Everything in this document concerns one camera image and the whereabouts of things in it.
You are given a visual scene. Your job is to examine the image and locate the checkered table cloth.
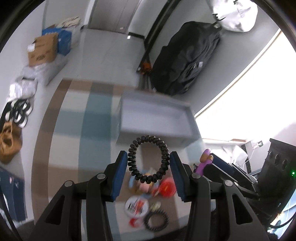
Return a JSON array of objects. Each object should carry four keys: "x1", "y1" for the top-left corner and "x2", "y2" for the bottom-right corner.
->
[{"x1": 31, "y1": 79, "x2": 204, "y2": 240}]

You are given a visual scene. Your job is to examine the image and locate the brown handbag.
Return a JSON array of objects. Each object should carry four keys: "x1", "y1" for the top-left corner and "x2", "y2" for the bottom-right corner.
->
[{"x1": 1, "y1": 121, "x2": 22, "y2": 164}]

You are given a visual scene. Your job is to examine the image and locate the black backpack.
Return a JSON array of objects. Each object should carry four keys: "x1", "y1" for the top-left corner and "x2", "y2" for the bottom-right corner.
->
[{"x1": 150, "y1": 21, "x2": 222, "y2": 96}]

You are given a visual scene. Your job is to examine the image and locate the white plastic bags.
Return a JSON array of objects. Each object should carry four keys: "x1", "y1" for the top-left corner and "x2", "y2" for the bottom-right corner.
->
[{"x1": 6, "y1": 54, "x2": 68, "y2": 102}]

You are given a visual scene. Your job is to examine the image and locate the grey cardboard box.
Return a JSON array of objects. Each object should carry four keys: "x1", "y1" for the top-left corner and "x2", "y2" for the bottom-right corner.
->
[{"x1": 116, "y1": 90, "x2": 201, "y2": 147}]

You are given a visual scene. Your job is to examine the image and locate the purple bracelet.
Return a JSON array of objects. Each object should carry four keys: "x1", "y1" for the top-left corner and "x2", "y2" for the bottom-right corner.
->
[{"x1": 193, "y1": 148, "x2": 215, "y2": 174}]

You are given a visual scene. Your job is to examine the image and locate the cream tote bag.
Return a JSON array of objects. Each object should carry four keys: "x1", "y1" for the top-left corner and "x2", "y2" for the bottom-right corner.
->
[{"x1": 56, "y1": 16, "x2": 81, "y2": 28}]

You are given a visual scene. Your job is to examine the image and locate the white bag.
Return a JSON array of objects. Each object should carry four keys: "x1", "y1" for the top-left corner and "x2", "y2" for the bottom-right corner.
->
[{"x1": 206, "y1": 0, "x2": 258, "y2": 33}]

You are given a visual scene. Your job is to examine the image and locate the grey door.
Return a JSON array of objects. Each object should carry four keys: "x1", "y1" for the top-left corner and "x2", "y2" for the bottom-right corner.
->
[{"x1": 88, "y1": 0, "x2": 142, "y2": 34}]

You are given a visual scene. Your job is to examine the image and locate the white round badge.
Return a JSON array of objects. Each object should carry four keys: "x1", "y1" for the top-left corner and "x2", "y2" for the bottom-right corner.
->
[{"x1": 125, "y1": 196, "x2": 149, "y2": 218}]

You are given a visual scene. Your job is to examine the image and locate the brown cardboard box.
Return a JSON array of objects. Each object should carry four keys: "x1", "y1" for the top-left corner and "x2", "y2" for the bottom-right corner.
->
[{"x1": 27, "y1": 33, "x2": 58, "y2": 67}]

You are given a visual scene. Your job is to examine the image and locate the black and white shoes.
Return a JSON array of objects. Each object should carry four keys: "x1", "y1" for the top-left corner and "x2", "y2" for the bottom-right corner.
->
[{"x1": 1, "y1": 99, "x2": 33, "y2": 128}]

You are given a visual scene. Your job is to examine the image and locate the red round hair clip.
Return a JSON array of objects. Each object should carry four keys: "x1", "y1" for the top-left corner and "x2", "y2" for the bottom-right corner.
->
[{"x1": 152, "y1": 177, "x2": 177, "y2": 198}]

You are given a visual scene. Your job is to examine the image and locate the black spiral hair tie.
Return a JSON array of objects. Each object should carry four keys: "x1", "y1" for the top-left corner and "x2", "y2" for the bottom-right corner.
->
[
  {"x1": 143, "y1": 209, "x2": 170, "y2": 232},
  {"x1": 127, "y1": 134, "x2": 171, "y2": 183}
]

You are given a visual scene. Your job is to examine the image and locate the blue cardboard box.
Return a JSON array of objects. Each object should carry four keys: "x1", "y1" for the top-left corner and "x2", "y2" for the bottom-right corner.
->
[{"x1": 42, "y1": 28, "x2": 72, "y2": 56}]

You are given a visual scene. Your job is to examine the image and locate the blue ring with plush charms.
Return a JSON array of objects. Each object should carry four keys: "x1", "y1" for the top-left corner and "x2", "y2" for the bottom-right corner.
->
[{"x1": 128, "y1": 167, "x2": 163, "y2": 194}]

